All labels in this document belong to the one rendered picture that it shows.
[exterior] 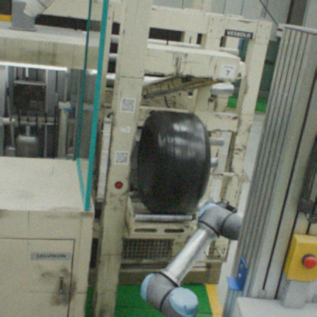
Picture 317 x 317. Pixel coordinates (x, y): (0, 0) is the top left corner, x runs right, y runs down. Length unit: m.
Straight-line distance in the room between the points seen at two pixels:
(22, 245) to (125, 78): 1.02
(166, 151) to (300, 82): 1.22
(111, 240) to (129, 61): 1.02
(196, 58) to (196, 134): 0.50
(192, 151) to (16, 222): 1.03
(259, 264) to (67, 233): 0.75
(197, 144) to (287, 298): 1.17
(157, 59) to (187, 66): 0.18
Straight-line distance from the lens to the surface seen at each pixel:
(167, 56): 2.72
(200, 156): 2.45
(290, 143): 1.34
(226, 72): 2.84
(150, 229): 2.70
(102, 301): 2.97
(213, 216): 2.12
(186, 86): 2.92
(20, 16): 2.64
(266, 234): 1.43
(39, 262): 1.90
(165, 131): 2.45
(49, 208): 1.81
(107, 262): 2.82
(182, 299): 1.95
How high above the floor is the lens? 2.07
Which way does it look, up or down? 20 degrees down
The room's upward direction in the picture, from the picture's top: 8 degrees clockwise
